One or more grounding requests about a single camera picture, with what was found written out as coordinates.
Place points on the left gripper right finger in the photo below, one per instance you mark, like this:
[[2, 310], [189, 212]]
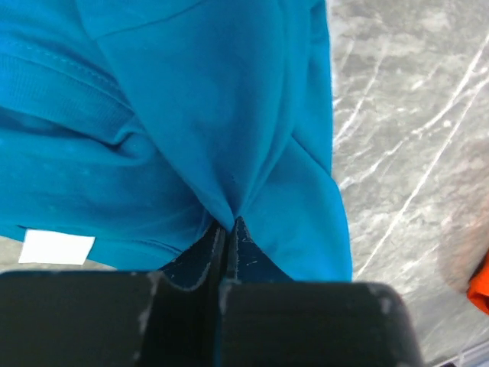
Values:
[[246, 262]]

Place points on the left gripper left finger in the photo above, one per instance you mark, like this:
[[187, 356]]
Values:
[[196, 270]]

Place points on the blue t shirt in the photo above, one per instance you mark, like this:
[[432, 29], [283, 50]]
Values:
[[129, 127]]

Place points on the orange folded t shirt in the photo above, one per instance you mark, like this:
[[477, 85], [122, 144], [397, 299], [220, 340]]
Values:
[[478, 290]]

